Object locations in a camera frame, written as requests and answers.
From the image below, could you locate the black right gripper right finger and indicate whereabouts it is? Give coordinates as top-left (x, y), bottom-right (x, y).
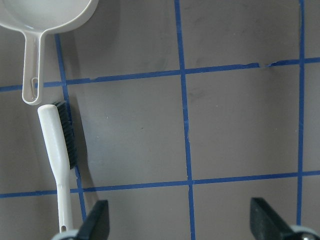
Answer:
top-left (250, 197), bottom-right (297, 240)

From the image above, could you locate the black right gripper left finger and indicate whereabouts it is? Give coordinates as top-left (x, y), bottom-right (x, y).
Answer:
top-left (76, 200), bottom-right (110, 240)

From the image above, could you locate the beige brush with black bristles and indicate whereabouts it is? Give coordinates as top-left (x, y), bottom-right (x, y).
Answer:
top-left (37, 101), bottom-right (75, 233)

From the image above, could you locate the beige plastic dustpan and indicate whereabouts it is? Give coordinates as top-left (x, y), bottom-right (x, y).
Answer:
top-left (0, 0), bottom-right (99, 106)

